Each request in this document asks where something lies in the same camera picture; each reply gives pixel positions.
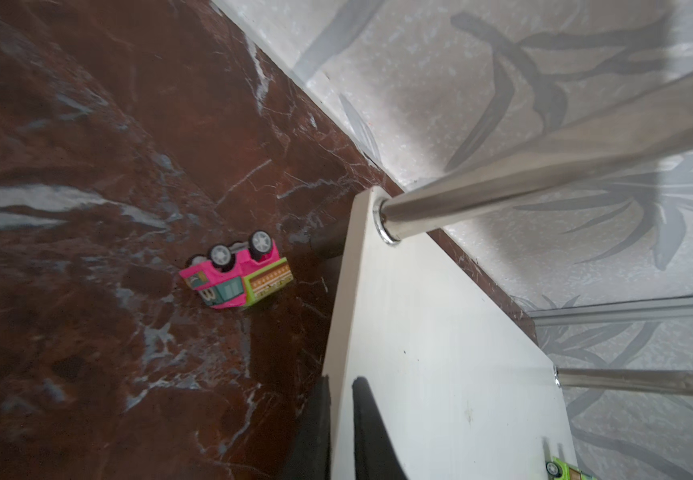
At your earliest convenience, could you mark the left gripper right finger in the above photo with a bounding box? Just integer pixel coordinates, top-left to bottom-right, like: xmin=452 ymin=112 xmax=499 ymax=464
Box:
xmin=352 ymin=377 xmax=408 ymax=480

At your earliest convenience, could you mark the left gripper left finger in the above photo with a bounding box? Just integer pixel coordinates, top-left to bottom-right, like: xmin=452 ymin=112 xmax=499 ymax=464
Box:
xmin=278 ymin=376 xmax=330 ymax=480

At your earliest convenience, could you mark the pink green toy car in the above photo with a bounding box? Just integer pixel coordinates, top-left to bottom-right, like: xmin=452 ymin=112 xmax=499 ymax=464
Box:
xmin=180 ymin=230 xmax=294 ymax=310

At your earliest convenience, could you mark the white two-tier shelf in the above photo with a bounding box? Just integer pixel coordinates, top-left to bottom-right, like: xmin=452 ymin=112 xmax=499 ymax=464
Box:
xmin=322 ymin=73 xmax=693 ymax=479

